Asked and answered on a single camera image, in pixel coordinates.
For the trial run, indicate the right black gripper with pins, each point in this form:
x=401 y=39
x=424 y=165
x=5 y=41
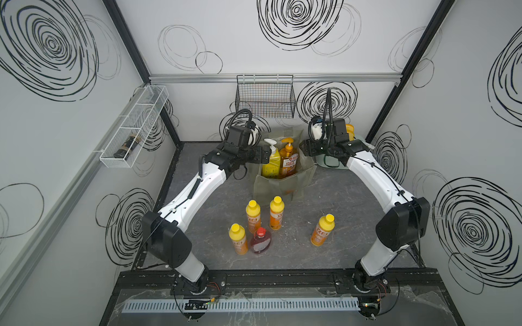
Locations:
x=308 y=149

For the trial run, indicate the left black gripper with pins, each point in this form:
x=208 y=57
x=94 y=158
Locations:
x=265 y=153

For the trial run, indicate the yellow pump soap bottle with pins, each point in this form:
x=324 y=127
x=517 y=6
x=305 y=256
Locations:
x=272 y=168

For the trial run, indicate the green fabric shopping bag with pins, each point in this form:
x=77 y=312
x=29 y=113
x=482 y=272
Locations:
x=289 y=188

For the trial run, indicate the orange pump soap bottle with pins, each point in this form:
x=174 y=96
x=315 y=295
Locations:
x=289 y=156

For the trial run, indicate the yellow cap bottle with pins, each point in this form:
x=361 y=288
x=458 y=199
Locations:
x=277 y=207
x=237 y=234
x=253 y=216
x=325 y=226

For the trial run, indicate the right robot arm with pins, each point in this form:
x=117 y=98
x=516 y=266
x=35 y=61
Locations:
x=405 y=216

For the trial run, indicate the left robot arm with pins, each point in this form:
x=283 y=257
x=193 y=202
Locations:
x=164 y=232

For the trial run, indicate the red soap bottle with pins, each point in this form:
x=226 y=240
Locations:
x=261 y=240

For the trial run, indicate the mint green toaster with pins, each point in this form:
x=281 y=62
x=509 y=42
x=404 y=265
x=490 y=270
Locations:
x=329 y=162

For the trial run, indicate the toast slice front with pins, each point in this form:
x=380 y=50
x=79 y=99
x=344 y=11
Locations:
x=350 y=131

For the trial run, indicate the dark item in shelf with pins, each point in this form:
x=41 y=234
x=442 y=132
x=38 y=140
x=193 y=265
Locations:
x=127 y=147

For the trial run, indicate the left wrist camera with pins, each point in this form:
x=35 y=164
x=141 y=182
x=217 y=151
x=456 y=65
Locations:
x=254 y=135

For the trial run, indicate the black wire basket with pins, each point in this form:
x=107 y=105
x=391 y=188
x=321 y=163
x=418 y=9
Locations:
x=266 y=96

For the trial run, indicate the white wire shelf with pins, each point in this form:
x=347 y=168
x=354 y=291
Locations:
x=144 y=110

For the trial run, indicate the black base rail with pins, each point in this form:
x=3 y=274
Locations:
x=224 y=282

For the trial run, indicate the white slotted cable duct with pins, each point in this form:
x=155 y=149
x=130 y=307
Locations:
x=292 y=304

